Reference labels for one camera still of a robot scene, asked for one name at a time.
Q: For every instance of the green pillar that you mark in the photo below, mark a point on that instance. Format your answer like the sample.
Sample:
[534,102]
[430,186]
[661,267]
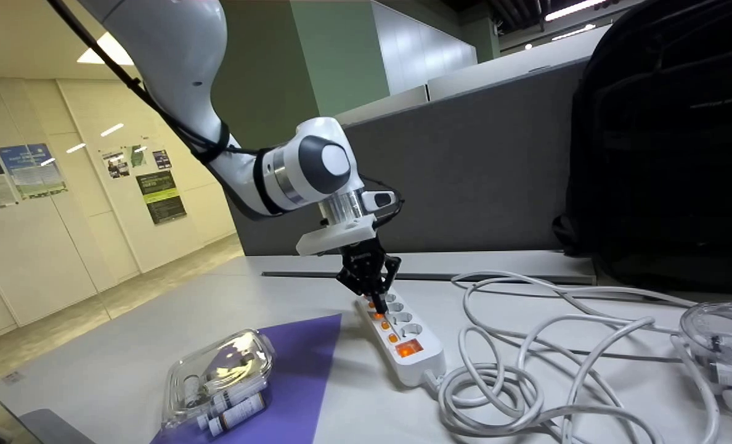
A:
[330,57]

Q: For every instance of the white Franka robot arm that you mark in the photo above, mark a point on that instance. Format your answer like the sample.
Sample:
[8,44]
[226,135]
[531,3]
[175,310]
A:
[175,57]

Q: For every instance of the small dark wall notice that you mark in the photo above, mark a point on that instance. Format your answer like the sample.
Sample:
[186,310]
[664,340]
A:
[116,166]
[160,160]

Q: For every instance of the dark grey flat object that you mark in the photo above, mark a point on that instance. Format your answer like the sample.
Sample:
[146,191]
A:
[53,430]

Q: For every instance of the grey desk partition panel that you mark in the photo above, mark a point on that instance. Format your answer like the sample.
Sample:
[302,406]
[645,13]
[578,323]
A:
[478,182]

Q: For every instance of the square ceiling light panel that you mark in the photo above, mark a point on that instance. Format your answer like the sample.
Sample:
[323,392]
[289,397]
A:
[106,52]

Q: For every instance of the clear plastic bag with items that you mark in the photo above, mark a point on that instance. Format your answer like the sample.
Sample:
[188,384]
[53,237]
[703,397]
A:
[731,353]

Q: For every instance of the long ceiling light tube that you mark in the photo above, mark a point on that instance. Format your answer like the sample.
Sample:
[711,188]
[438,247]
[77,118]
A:
[576,8]

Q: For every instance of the clear plastic marker package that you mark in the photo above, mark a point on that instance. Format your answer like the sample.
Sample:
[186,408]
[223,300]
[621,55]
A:
[221,384]

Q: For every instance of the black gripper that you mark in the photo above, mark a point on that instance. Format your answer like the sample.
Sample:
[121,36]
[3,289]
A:
[369,267]

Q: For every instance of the small green wall notice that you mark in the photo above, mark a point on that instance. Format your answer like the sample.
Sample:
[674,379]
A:
[139,156]

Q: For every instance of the black backpack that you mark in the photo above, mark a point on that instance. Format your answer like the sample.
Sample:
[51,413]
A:
[668,165]

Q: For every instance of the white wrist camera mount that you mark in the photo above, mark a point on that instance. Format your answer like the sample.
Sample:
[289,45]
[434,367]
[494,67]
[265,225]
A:
[340,223]

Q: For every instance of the dark green wall poster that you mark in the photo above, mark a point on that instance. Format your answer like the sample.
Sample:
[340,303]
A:
[160,199]

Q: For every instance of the white multi-socket power strip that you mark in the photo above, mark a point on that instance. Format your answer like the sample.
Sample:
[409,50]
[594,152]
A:
[409,346]

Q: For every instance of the blue green wall poster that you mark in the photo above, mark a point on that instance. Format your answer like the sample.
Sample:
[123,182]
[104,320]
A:
[36,171]

